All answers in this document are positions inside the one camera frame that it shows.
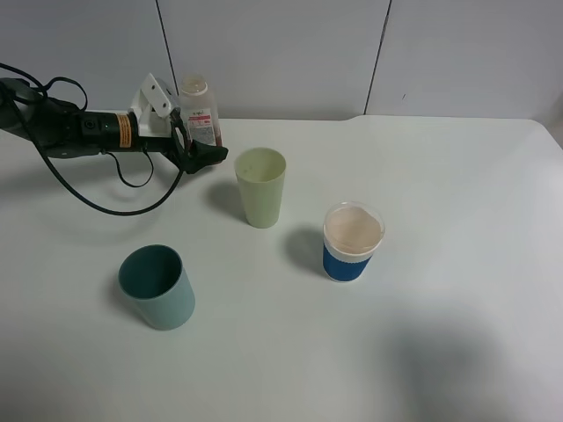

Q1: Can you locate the teal plastic cup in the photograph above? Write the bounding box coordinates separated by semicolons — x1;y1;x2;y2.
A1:
118;244;195;331

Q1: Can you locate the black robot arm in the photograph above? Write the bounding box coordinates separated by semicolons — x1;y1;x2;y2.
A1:
1;74;228;174

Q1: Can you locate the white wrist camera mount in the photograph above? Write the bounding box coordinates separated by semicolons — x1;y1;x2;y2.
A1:
129;73;180;138

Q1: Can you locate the blue sleeved lidded cup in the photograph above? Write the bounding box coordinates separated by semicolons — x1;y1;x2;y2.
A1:
322;201;385;282

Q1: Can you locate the pale green plastic cup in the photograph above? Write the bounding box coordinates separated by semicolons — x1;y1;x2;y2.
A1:
234;148;287;229

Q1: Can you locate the clear plastic drink bottle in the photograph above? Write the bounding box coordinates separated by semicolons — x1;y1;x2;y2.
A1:
179;75;223;146

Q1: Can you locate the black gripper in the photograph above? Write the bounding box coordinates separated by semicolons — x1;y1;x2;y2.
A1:
139;112;229;174

